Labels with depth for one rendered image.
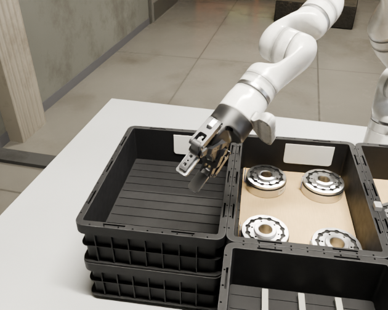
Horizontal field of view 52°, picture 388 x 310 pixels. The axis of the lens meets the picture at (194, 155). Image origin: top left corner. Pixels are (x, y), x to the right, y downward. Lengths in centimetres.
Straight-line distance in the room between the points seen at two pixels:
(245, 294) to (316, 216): 29
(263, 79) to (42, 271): 70
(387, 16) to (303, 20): 29
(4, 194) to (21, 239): 141
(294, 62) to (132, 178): 55
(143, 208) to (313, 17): 57
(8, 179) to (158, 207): 180
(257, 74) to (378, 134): 68
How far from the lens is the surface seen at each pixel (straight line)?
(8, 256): 115
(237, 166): 96
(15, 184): 264
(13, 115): 295
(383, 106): 133
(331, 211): 103
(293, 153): 110
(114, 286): 96
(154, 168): 112
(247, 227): 90
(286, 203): 102
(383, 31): 109
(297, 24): 83
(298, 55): 75
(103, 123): 163
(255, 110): 70
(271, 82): 73
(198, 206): 99
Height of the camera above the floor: 148
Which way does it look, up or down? 34 degrees down
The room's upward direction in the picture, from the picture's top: straight up
